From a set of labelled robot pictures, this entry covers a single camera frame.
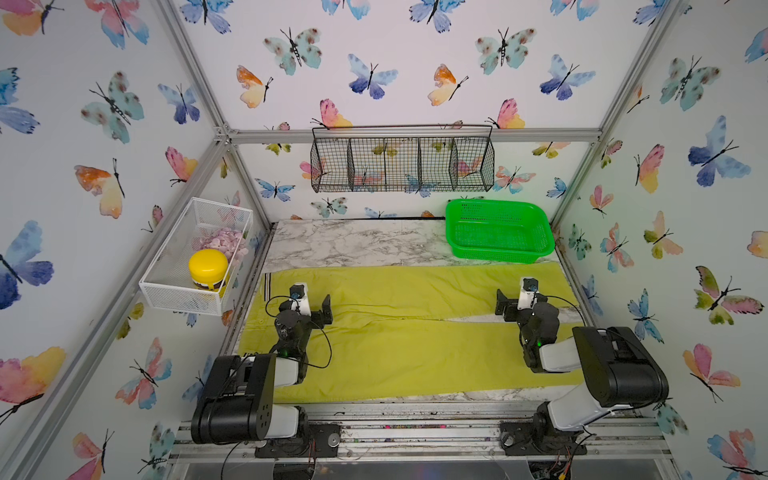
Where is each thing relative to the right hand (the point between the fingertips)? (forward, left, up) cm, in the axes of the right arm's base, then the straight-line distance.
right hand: (519, 288), depth 92 cm
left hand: (-5, +62, +1) cm, 62 cm away
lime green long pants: (-11, +32, -9) cm, 35 cm away
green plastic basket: (+35, -2, -11) cm, 36 cm away
